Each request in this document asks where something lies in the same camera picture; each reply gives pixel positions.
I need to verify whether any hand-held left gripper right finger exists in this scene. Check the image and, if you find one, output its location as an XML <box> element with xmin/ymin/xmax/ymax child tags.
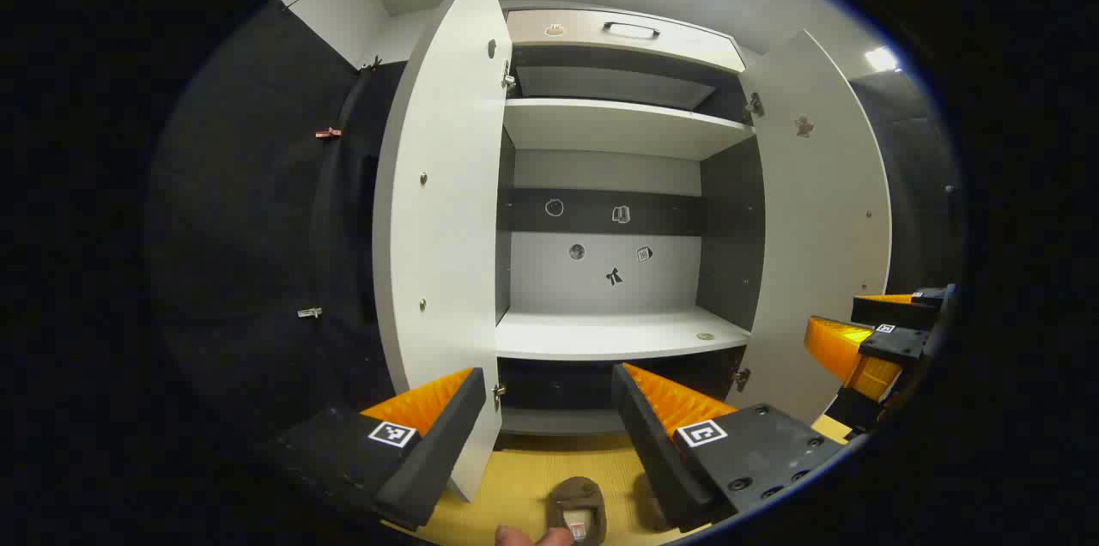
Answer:
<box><xmin>611</xmin><ymin>361</ymin><xmax>847</xmax><ymax>534</ymax></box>

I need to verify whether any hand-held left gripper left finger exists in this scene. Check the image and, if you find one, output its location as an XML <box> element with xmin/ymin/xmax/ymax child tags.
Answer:
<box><xmin>266</xmin><ymin>366</ymin><xmax>488</xmax><ymax>532</ymax></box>

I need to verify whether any white cabinet door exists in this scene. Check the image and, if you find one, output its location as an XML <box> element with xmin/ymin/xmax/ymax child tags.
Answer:
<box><xmin>730</xmin><ymin>29</ymin><xmax>894</xmax><ymax>427</ymax></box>
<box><xmin>371</xmin><ymin>0</ymin><xmax>514</xmax><ymax>504</ymax></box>

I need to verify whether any white shoe cabinet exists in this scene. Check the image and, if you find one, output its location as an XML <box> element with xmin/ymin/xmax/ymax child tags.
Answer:
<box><xmin>371</xmin><ymin>0</ymin><xmax>894</xmax><ymax>504</ymax></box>

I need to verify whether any white cabinet shelf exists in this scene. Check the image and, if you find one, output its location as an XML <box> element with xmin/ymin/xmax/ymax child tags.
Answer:
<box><xmin>502</xmin><ymin>97</ymin><xmax>756</xmax><ymax>162</ymax></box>
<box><xmin>495</xmin><ymin>306</ymin><xmax>752</xmax><ymax>362</ymax></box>

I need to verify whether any white cabinet drawer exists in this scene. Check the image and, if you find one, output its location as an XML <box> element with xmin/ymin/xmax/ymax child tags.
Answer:
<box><xmin>505</xmin><ymin>8</ymin><xmax>746</xmax><ymax>73</ymax></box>

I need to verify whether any black backdrop cloth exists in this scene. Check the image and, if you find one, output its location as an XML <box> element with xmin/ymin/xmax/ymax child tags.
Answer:
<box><xmin>146</xmin><ymin>0</ymin><xmax>409</xmax><ymax>444</ymax></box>
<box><xmin>848</xmin><ymin>70</ymin><xmax>967</xmax><ymax>298</ymax></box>

